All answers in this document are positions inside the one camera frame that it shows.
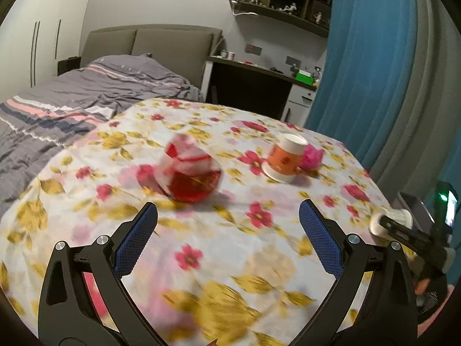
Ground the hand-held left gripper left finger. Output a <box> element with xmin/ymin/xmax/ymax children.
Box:
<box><xmin>38</xmin><ymin>202</ymin><xmax>170</xmax><ymax>346</ymax></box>

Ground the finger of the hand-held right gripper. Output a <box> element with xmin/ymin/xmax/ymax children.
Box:
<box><xmin>382</xmin><ymin>216</ymin><xmax>433</xmax><ymax>249</ymax></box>

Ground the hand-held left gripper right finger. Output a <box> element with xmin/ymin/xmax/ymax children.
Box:
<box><xmin>288</xmin><ymin>199</ymin><xmax>418</xmax><ymax>346</ymax></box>

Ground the blue curtain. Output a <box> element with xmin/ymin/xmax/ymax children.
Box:
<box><xmin>304</xmin><ymin>0</ymin><xmax>461</xmax><ymax>224</ymax></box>

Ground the dark nightstand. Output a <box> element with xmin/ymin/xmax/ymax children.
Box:
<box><xmin>58</xmin><ymin>57</ymin><xmax>82</xmax><ymax>76</ymax></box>

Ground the row of small figurines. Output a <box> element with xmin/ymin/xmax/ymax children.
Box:
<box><xmin>232</xmin><ymin>0</ymin><xmax>330</xmax><ymax>26</ymax></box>

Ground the grey curtain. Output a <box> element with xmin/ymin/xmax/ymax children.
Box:
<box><xmin>367</xmin><ymin>0</ymin><xmax>451</xmax><ymax>193</ymax></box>

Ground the orange paper cup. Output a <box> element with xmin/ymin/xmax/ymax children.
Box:
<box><xmin>262</xmin><ymin>133</ymin><xmax>307</xmax><ymax>184</ymax></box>

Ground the grey padded headboard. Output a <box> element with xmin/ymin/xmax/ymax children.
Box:
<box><xmin>80</xmin><ymin>25</ymin><xmax>223</xmax><ymax>91</ymax></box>

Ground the white paper cup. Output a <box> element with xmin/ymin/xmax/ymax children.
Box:
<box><xmin>370</xmin><ymin>209</ymin><xmax>412</xmax><ymax>236</ymax></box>

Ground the dark wall shelf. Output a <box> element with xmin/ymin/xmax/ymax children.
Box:
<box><xmin>230</xmin><ymin>0</ymin><xmax>334</xmax><ymax>38</ymax></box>

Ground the white wardrobe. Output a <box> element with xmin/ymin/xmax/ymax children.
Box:
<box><xmin>0</xmin><ymin>0</ymin><xmax>98</xmax><ymax>91</ymax></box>

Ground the red and white wrapper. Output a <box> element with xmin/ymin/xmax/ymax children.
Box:
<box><xmin>158</xmin><ymin>133</ymin><xmax>222</xmax><ymax>202</ymax></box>

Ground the floral tablecloth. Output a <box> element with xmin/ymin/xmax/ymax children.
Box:
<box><xmin>0</xmin><ymin>97</ymin><xmax>407</xmax><ymax>346</ymax></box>

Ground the grey trash bin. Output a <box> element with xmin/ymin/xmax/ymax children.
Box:
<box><xmin>398</xmin><ymin>191</ymin><xmax>438</xmax><ymax>231</ymax></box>

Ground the pink crumpled plastic bag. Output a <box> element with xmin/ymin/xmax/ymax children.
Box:
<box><xmin>297</xmin><ymin>144</ymin><xmax>325</xmax><ymax>171</ymax></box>

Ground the dark desk with white drawers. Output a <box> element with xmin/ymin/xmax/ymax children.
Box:
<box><xmin>205</xmin><ymin>56</ymin><xmax>318</xmax><ymax>119</ymax></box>

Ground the grey striped duvet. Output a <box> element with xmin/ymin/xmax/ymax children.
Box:
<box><xmin>0</xmin><ymin>55</ymin><xmax>204</xmax><ymax>217</ymax></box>

